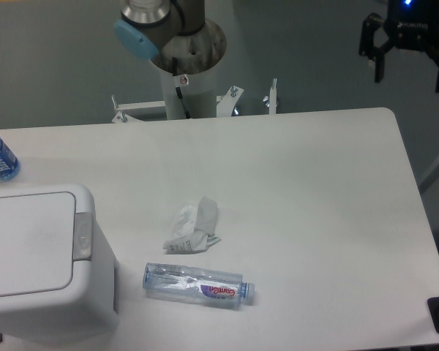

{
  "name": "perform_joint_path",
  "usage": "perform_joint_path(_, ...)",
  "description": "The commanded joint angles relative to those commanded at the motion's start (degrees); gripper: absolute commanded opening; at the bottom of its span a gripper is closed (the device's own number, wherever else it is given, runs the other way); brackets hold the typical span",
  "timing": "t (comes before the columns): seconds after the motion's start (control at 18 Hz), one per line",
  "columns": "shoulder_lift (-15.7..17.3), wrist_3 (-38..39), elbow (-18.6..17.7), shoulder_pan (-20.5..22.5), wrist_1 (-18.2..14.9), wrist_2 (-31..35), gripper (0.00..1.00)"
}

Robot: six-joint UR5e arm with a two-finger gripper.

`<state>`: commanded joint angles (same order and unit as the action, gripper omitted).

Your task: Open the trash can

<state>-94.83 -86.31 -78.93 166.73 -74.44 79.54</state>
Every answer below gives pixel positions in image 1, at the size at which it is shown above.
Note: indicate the white trash can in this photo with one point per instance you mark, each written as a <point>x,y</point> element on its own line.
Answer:
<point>87,306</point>

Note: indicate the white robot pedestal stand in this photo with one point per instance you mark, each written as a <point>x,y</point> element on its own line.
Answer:
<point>188,68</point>

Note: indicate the crumpled white paper wrapper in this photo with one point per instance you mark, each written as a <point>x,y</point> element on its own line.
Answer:
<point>193,228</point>

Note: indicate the white trash can lid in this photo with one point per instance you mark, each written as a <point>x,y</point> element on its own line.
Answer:
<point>36,243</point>

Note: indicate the empty clear plastic bottle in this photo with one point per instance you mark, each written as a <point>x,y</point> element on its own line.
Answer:
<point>186,284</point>

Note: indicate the grey trash can push button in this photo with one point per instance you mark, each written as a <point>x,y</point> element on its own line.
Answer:
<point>82,237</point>

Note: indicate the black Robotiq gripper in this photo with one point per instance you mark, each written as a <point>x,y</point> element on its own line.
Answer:
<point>409,25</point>

